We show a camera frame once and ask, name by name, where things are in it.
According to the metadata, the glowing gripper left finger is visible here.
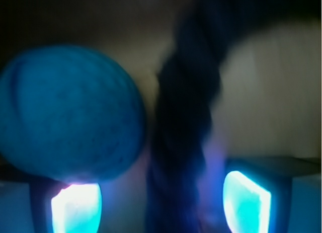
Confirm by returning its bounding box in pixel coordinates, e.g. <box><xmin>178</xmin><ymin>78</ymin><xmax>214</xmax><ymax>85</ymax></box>
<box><xmin>30</xmin><ymin>179</ymin><xmax>103</xmax><ymax>233</ymax></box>

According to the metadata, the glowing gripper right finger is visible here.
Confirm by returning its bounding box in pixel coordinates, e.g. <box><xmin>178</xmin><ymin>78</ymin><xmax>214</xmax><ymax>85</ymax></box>
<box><xmin>222</xmin><ymin>159</ymin><xmax>295</xmax><ymax>233</ymax></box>

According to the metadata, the dark blue twisted rope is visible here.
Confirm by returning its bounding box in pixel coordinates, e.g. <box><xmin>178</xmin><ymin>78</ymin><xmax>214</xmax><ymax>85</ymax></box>
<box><xmin>145</xmin><ymin>6</ymin><xmax>242</xmax><ymax>233</ymax></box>

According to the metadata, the blue rubber ball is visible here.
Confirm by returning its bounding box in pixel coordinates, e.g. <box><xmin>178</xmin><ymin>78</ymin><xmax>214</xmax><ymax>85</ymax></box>
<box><xmin>1</xmin><ymin>46</ymin><xmax>146</xmax><ymax>183</ymax></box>

